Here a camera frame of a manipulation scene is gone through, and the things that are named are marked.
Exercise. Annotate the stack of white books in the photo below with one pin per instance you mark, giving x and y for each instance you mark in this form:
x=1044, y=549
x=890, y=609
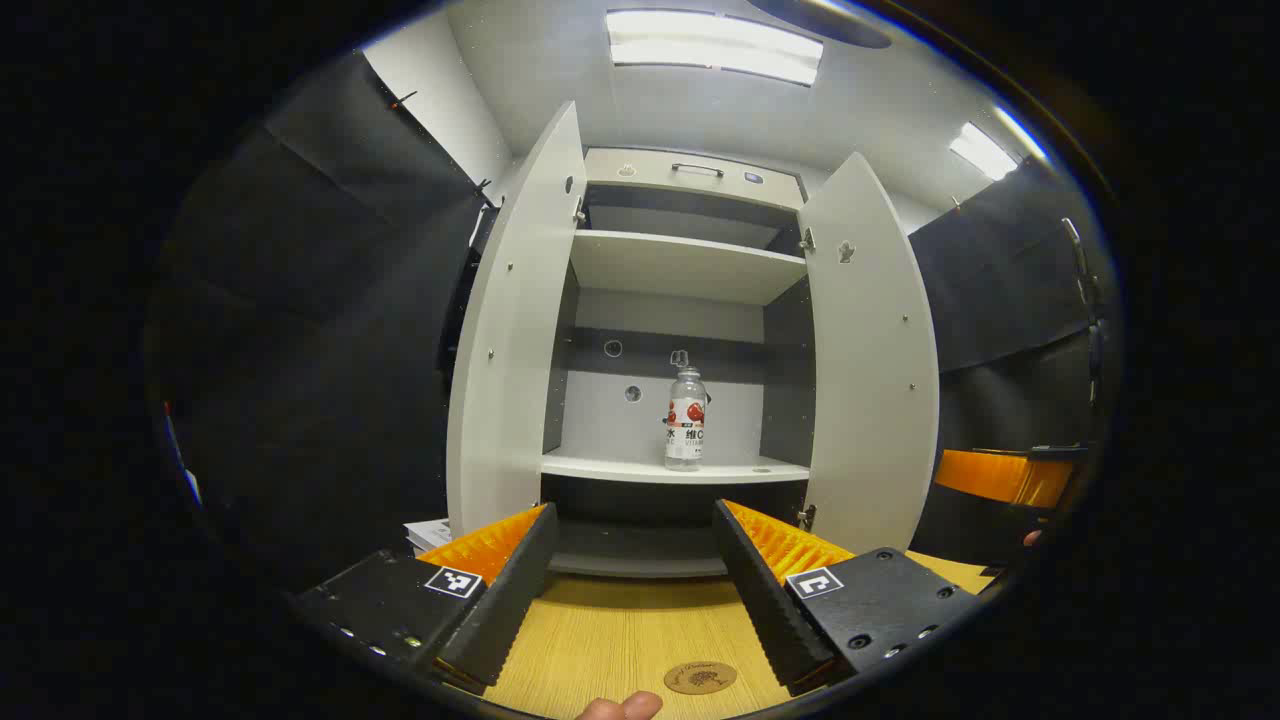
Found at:
x=428, y=535

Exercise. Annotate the small ceiling light panel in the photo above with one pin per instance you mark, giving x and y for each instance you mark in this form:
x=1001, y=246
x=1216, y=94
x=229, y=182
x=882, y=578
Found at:
x=983, y=150

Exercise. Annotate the wide ceiling light panel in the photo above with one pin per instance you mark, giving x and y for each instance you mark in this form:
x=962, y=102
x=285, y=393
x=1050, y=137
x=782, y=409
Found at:
x=712, y=45

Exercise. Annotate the white cabinet shelf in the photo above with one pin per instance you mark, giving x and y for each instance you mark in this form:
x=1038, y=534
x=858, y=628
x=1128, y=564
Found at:
x=620, y=467
x=680, y=262

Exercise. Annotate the clear plastic bottle red label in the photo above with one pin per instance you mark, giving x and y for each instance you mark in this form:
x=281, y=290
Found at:
x=685, y=420

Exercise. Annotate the round wooden coaster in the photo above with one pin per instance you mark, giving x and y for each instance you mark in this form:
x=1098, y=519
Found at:
x=700, y=678

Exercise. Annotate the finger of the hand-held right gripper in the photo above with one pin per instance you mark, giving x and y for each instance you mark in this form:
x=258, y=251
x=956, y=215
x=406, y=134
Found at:
x=1000, y=478

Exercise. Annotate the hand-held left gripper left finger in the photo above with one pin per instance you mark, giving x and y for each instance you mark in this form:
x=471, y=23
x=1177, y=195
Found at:
x=510, y=590

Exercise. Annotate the grey cabinet drawer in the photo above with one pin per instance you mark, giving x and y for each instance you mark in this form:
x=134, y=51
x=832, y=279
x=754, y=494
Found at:
x=640, y=172

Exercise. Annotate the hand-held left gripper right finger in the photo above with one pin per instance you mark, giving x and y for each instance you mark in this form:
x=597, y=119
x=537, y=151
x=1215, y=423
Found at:
x=765, y=590

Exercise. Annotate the grey cabinet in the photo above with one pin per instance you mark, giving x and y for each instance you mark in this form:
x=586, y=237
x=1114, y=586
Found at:
x=660, y=310

